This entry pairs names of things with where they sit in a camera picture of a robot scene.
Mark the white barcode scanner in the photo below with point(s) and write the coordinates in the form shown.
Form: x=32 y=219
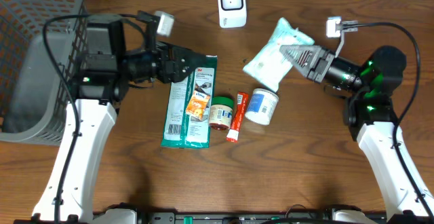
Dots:
x=232 y=13

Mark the mint green wipes pack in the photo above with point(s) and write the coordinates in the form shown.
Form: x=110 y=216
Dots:
x=269 y=66

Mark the green lid cream jar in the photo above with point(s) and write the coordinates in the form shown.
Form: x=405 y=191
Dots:
x=221 y=113

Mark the grey plastic mesh basket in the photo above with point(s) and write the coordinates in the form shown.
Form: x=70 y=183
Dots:
x=32 y=98

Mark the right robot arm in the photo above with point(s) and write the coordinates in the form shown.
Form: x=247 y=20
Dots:
x=369 y=115

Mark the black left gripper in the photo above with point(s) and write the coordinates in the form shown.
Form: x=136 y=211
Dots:
x=178 y=73

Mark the white cotton swab tub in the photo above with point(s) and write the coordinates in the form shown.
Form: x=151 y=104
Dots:
x=261 y=106

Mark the orange Kleenex tissue pack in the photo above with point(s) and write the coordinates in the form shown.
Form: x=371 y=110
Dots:
x=197 y=104

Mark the red white tube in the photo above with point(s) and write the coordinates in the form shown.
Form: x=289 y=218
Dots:
x=233 y=134

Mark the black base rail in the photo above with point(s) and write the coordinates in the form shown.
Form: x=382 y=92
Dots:
x=343 y=216

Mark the green white gloves package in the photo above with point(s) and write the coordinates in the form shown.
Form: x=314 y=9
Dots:
x=182 y=130

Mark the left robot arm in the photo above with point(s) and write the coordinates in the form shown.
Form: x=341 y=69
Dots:
x=122 y=52

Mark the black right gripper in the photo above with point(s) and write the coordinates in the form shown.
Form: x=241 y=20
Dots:
x=319 y=66

